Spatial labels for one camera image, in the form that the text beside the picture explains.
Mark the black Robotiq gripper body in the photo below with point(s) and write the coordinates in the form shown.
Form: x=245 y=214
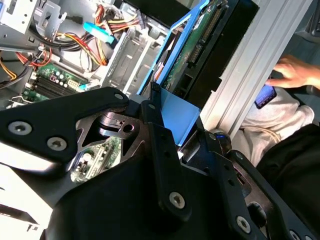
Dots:
x=117 y=210

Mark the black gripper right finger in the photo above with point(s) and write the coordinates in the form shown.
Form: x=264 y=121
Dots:
x=237 y=187

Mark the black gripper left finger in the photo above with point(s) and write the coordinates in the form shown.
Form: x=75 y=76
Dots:
x=42 y=117

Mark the hard disk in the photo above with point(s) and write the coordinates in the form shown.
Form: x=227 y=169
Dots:
x=225 y=45

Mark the person's hand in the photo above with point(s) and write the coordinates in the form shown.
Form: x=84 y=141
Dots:
x=297 y=75

